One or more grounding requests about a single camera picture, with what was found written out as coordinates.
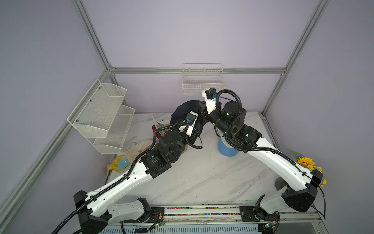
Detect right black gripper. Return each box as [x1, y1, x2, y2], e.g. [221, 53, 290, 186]
[197, 101, 235, 137]

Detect dark navy baseball cap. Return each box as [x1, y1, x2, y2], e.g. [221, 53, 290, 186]
[170, 100, 198, 124]

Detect light blue baseball cap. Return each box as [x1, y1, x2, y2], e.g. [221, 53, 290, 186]
[218, 137, 239, 157]

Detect white baseball cap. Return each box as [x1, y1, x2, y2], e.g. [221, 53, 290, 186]
[152, 116, 171, 129]

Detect beige baseball cap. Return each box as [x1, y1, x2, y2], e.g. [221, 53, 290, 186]
[125, 139, 153, 163]

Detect dark red baseball cap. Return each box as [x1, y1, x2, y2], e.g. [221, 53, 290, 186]
[152, 125, 164, 139]

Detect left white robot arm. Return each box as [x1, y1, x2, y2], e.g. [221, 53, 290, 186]
[70, 122, 204, 234]

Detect yellow object behind arm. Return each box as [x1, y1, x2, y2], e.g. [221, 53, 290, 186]
[107, 155, 130, 173]

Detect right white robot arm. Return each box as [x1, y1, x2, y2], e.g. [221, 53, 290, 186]
[197, 99, 323, 221]

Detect light blue brush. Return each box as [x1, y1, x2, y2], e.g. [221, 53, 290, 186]
[117, 142, 138, 173]

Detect white mesh two-tier shelf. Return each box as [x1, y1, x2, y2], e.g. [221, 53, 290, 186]
[67, 80, 135, 155]

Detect sunflower bouquet in vase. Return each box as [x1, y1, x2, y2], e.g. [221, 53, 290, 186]
[274, 149, 322, 191]

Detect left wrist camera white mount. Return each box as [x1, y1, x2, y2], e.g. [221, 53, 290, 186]
[178, 111, 198, 137]

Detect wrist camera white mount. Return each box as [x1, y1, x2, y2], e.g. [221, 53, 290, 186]
[202, 88, 217, 115]
[178, 111, 198, 137]

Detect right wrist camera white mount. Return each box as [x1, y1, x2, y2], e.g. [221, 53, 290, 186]
[202, 88, 217, 115]

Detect white wire wall basket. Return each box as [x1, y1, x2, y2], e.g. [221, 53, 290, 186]
[182, 63, 226, 95]

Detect left black corrugated cable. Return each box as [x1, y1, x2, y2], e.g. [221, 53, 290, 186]
[51, 122, 192, 234]

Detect aluminium frame rails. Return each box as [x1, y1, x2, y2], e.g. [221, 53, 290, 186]
[1, 1, 330, 229]

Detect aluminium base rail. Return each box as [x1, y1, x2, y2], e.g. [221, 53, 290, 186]
[78, 204, 322, 234]

